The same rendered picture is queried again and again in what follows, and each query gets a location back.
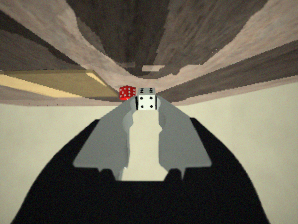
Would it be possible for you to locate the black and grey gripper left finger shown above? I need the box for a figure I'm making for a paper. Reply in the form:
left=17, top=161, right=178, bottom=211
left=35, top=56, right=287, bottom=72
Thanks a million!
left=10, top=96, right=138, bottom=224

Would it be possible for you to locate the red die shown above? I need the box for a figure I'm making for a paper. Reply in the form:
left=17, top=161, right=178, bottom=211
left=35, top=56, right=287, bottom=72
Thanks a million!
left=120, top=86, right=136, bottom=100

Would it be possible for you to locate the grey die with black pips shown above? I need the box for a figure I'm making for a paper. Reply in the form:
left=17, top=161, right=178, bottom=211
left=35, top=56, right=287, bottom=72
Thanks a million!
left=137, top=87, right=156, bottom=110

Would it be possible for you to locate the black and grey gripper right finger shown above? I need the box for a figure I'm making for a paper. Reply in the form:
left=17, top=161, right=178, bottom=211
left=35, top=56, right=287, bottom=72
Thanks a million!
left=155, top=95, right=270, bottom=224

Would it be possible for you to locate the tan flat mat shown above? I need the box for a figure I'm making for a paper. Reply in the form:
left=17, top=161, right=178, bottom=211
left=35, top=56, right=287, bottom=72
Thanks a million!
left=0, top=69, right=118, bottom=97

